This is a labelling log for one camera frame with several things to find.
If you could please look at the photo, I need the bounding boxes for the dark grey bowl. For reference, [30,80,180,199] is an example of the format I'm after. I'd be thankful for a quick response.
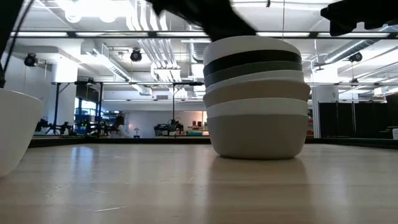
[203,60,303,88]

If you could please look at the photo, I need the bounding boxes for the beige bowl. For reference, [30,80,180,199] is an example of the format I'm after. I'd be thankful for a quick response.
[202,78,312,109]

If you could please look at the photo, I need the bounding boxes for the background robot workstation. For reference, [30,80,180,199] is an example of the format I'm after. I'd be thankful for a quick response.
[154,118,185,138]

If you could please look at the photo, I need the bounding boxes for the black partition panel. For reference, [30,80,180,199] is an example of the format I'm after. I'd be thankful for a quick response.
[318,101,388,139]

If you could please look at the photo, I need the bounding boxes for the black tall stand frame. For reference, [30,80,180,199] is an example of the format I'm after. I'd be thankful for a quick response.
[171,81,205,138]
[51,81,105,135]

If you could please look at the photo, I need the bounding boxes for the black bowl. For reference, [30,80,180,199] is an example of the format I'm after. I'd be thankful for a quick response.
[203,49,303,78]

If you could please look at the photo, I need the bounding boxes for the black round ceiling fixture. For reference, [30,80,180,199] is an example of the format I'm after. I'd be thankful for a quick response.
[24,52,39,68]
[348,51,363,63]
[129,48,143,62]

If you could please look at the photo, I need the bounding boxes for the background robot arms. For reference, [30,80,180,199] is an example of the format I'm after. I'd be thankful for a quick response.
[35,117,75,136]

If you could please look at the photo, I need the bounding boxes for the white air duct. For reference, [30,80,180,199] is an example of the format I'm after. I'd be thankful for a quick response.
[79,46,153,96]

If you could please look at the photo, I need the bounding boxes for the person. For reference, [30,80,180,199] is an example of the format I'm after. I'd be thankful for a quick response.
[110,115,130,139]

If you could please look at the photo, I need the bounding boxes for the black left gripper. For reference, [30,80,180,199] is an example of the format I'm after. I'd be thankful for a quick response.
[146,0,257,42]

